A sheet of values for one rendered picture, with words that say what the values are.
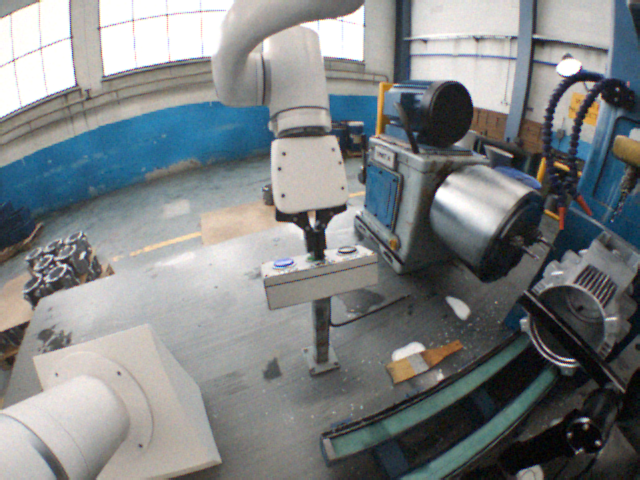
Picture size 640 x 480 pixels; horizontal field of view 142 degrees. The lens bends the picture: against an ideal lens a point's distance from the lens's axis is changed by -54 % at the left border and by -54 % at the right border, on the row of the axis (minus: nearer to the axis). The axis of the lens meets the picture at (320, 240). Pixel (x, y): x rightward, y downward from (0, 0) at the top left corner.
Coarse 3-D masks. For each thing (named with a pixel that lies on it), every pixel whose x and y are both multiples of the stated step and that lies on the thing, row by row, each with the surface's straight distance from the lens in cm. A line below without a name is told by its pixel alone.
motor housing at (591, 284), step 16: (576, 272) 55; (592, 272) 52; (544, 288) 51; (560, 288) 68; (592, 288) 50; (608, 288) 56; (560, 304) 69; (608, 304) 49; (528, 320) 55; (576, 320) 71; (544, 336) 59; (592, 336) 65; (608, 336) 52; (544, 352) 57; (560, 352) 59; (608, 352) 53
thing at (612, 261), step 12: (600, 240) 65; (612, 240) 66; (588, 252) 55; (600, 252) 55; (612, 252) 61; (624, 252) 66; (588, 264) 56; (600, 264) 55; (612, 264) 55; (624, 264) 54; (636, 264) 61; (600, 276) 56; (612, 276) 55; (624, 276) 55; (624, 288) 56
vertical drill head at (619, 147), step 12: (636, 132) 55; (624, 144) 52; (636, 144) 51; (624, 156) 52; (636, 156) 50; (624, 168) 54; (636, 168) 53; (624, 180) 53; (636, 180) 63; (624, 192) 53; (612, 216) 54
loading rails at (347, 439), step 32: (512, 352) 55; (448, 384) 45; (480, 384) 48; (544, 384) 56; (384, 416) 39; (416, 416) 41; (480, 416) 55; (512, 416) 48; (320, 448) 49; (352, 448) 38; (384, 448) 46; (448, 448) 47; (480, 448) 44
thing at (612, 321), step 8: (560, 272) 49; (552, 280) 50; (560, 280) 50; (632, 288) 67; (520, 320) 56; (608, 320) 49; (616, 320) 49; (528, 328) 56; (608, 328) 50; (616, 328) 50; (568, 368) 56
